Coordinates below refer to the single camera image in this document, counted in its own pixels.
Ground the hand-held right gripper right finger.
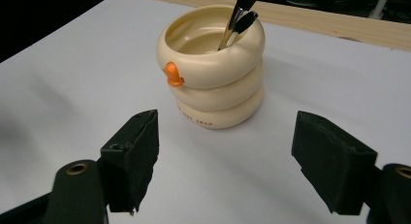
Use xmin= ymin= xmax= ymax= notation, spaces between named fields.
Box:
xmin=291 ymin=111 xmax=378 ymax=216

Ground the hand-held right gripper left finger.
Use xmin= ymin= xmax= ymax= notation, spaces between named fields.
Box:
xmin=100 ymin=109 xmax=160 ymax=215

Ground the cream ringed brush holder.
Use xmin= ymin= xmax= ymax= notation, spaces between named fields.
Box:
xmin=156 ymin=4 xmax=267 ymax=130

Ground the wide black makeup brush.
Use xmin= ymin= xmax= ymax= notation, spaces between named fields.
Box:
xmin=217 ymin=0 xmax=265 ymax=51

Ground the thin black makeup brush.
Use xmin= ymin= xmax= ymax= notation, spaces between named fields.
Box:
xmin=226 ymin=10 xmax=260 ymax=48

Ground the white table board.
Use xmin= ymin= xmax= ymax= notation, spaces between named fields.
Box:
xmin=0 ymin=0 xmax=411 ymax=224

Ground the wooden table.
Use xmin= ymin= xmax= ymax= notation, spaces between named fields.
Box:
xmin=134 ymin=0 xmax=411 ymax=53

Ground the white metal desk frame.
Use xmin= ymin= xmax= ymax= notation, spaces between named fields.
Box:
xmin=367 ymin=0 xmax=394 ymax=19

